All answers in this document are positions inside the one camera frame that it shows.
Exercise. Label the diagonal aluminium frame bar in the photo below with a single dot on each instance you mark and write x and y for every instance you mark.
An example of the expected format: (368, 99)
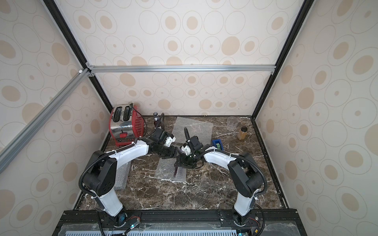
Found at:
(18, 143)

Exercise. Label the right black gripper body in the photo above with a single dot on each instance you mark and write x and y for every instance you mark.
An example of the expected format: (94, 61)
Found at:
(183, 159)

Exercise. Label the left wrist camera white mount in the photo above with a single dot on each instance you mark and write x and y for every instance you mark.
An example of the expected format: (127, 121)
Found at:
(169, 140)

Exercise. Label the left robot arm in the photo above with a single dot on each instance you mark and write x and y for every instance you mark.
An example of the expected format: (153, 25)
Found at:
(99, 177)

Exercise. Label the stack of bubble wrap sheets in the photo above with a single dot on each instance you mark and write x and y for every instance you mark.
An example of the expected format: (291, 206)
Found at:
(203, 130)

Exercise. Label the blue tape dispenser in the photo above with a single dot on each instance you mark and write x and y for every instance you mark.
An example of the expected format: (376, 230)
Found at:
(218, 144)

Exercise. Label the red and chrome toaster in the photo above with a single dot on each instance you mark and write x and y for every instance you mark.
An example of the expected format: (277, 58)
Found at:
(126, 124)

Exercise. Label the brown spice jar black lid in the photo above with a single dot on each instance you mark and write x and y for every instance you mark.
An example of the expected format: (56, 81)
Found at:
(242, 133)

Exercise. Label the black frame post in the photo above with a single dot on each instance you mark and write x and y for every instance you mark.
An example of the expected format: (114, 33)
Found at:
(297, 25)
(64, 28)

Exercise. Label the black right frame post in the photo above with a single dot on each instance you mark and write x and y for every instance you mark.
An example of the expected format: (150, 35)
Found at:
(297, 25)

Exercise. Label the black left frame post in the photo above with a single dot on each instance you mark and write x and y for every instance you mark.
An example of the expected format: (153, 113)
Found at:
(64, 28)

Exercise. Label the bubble wrap sheet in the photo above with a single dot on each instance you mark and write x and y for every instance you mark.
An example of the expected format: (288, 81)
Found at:
(165, 171)
(122, 176)

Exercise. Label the clear drinking glass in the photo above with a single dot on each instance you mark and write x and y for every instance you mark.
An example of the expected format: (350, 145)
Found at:
(232, 123)

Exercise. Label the horizontal aluminium frame bar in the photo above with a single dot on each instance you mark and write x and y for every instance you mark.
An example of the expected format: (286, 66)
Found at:
(181, 68)

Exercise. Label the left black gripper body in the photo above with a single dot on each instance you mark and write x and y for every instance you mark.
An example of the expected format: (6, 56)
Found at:
(166, 152)

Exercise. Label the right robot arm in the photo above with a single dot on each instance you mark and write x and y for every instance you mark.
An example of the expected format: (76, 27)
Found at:
(248, 178)

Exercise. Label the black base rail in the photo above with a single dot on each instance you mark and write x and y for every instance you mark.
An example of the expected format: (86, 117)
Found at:
(222, 222)

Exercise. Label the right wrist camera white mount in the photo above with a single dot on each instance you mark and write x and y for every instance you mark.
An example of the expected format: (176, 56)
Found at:
(186, 150)

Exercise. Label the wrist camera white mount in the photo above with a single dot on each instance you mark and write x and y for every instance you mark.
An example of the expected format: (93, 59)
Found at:
(186, 150)
(169, 140)

